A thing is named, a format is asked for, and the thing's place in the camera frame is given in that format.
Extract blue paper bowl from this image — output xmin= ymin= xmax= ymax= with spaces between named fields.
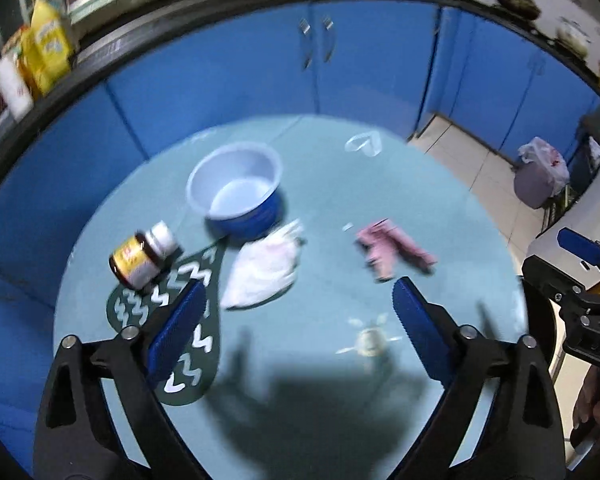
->
xmin=186 ymin=142 xmax=284 ymax=239

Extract person's right hand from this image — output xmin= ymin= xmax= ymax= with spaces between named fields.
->
xmin=572 ymin=366 xmax=600 ymax=432

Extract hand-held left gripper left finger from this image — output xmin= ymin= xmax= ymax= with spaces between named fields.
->
xmin=32 ymin=280 xmax=208 ymax=480

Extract yellow packet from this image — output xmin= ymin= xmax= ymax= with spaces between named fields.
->
xmin=17 ymin=29 xmax=47 ymax=97
xmin=30 ymin=0 xmax=77 ymax=82

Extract black kitchen countertop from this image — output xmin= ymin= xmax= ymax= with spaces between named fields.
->
xmin=0 ymin=0 xmax=600 ymax=181

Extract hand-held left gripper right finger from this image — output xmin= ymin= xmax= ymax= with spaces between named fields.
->
xmin=391 ymin=277 xmax=567 ymax=480

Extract white plastic bottle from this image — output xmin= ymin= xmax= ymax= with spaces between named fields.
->
xmin=0 ymin=55 xmax=34 ymax=119

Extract grey waste bin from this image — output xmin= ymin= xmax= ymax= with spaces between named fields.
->
xmin=514 ymin=160 xmax=557 ymax=210

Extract dark cooking pan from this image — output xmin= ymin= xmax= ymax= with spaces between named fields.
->
xmin=494 ymin=0 xmax=542 ymax=20

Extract trash bin with plastic bag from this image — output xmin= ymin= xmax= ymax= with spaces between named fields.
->
xmin=517 ymin=136 xmax=571 ymax=196

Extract blue kitchen cabinet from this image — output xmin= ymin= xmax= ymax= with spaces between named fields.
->
xmin=0 ymin=0 xmax=600 ymax=461

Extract crumpled white tissue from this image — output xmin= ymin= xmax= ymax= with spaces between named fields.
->
xmin=220 ymin=218 xmax=306 ymax=310

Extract metal cabinet handle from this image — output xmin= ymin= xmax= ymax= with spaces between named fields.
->
xmin=322 ymin=16 xmax=337 ymax=62
xmin=299 ymin=17 xmax=314 ymax=69

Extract crumpled pink wrapper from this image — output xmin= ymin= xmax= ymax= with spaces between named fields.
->
xmin=355 ymin=218 xmax=439 ymax=283

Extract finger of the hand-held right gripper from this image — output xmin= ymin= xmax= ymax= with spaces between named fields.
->
xmin=522 ymin=255 xmax=600 ymax=312
xmin=556 ymin=227 xmax=600 ymax=289

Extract brown bottle with white cap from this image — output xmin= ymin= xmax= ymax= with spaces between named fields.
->
xmin=108 ymin=221 xmax=180 ymax=291

